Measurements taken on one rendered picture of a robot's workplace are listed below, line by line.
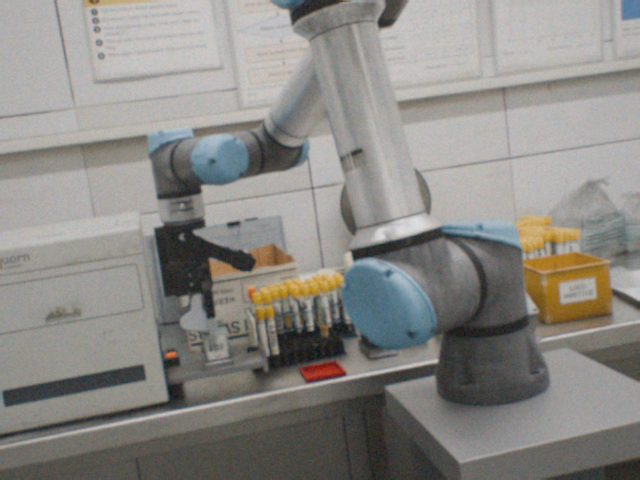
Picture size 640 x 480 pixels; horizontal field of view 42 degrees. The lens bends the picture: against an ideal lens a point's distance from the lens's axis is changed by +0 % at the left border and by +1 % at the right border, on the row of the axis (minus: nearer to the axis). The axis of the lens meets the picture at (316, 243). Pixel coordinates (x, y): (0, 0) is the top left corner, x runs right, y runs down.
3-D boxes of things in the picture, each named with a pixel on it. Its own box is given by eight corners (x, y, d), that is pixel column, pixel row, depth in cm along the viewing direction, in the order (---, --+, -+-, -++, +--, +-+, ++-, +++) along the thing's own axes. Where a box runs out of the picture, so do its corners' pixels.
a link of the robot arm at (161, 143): (163, 129, 128) (135, 133, 134) (174, 199, 130) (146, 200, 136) (204, 124, 133) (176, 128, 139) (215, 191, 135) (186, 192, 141)
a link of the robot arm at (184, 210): (200, 191, 140) (204, 194, 132) (204, 217, 141) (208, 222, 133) (156, 197, 139) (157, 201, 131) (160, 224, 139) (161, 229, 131)
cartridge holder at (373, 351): (370, 359, 145) (367, 339, 144) (358, 346, 153) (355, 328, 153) (399, 354, 146) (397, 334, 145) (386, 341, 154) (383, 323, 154)
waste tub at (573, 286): (546, 326, 151) (541, 272, 149) (517, 310, 164) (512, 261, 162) (615, 314, 153) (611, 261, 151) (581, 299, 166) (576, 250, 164)
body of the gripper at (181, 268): (164, 293, 141) (152, 224, 139) (214, 284, 142) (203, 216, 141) (165, 302, 133) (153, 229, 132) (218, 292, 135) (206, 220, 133)
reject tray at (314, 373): (307, 383, 136) (306, 378, 136) (299, 371, 143) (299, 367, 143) (346, 375, 138) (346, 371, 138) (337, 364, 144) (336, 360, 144)
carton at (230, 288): (188, 354, 164) (176, 280, 162) (181, 322, 192) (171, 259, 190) (308, 331, 169) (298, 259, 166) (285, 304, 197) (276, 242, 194)
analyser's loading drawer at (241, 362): (146, 395, 135) (141, 364, 134) (146, 383, 142) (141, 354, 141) (268, 371, 139) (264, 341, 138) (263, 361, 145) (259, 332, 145)
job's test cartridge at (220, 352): (207, 368, 138) (201, 331, 137) (205, 360, 142) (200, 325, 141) (231, 363, 139) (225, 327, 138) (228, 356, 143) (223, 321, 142)
